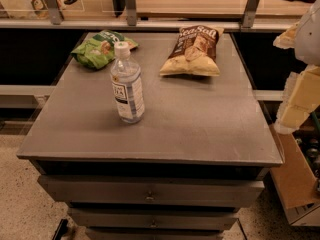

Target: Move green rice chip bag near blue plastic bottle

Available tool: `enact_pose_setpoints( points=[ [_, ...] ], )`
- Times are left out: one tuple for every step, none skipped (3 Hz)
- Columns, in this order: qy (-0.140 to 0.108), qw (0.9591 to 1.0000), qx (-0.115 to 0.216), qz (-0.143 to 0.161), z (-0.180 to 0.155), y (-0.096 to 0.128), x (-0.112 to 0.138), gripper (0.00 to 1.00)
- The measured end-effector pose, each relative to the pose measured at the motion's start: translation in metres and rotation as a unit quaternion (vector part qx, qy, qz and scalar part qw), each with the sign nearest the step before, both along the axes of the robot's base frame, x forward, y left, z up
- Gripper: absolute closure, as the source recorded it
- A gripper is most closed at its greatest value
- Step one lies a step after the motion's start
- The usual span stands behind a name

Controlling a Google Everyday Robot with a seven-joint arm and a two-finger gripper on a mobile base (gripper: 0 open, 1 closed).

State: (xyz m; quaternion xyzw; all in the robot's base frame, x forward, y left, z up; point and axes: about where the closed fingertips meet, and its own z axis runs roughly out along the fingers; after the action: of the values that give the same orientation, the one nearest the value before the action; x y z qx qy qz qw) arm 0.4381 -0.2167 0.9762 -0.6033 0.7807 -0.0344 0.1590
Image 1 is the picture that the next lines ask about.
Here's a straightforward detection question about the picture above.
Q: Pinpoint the wooden shelf with metal posts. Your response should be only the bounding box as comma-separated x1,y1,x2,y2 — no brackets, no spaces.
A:
0,0,311,32

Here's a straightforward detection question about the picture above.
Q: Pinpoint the clear plastic water bottle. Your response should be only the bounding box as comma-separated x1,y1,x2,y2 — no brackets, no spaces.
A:
110,41,145,123

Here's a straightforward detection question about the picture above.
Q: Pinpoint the grey metal drawer cabinet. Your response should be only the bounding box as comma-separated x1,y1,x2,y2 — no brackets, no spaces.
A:
18,33,282,240

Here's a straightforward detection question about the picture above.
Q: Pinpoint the brown sea salt chip bag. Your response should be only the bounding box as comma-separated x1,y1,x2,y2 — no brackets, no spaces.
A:
160,25,224,77

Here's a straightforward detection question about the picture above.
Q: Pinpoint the green rice chip bag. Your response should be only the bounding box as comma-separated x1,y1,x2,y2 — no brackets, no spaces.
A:
71,30,138,70

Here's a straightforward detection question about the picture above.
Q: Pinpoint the open cardboard box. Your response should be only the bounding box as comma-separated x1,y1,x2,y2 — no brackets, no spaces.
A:
270,125,320,227

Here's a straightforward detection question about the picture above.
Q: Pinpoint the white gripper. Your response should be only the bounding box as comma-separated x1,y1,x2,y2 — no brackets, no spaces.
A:
273,0,320,134

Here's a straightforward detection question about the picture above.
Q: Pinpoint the snack package on shelf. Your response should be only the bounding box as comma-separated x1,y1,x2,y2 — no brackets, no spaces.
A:
0,0,64,20

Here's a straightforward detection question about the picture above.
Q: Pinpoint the green rod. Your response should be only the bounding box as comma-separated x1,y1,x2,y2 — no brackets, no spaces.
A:
311,112,320,134

